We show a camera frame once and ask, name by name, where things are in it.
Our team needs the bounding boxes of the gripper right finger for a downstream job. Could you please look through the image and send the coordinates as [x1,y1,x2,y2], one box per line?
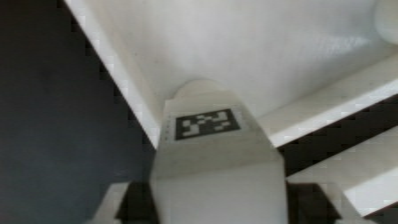
[286,181,362,224]

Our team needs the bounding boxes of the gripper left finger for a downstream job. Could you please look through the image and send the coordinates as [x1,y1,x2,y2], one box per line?
[85,181,160,224]

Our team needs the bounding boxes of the white table leg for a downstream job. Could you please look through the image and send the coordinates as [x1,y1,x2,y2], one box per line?
[149,80,288,224]

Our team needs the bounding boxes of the white square table top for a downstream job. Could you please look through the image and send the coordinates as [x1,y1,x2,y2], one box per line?
[64,0,398,145]

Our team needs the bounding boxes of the white front barrier wall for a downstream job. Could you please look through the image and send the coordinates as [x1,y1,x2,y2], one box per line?
[288,126,398,216]

